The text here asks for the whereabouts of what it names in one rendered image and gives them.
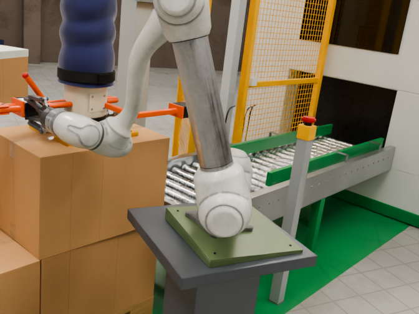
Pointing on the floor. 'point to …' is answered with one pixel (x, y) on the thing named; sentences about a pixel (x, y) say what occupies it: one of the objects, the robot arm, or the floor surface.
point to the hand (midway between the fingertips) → (24, 106)
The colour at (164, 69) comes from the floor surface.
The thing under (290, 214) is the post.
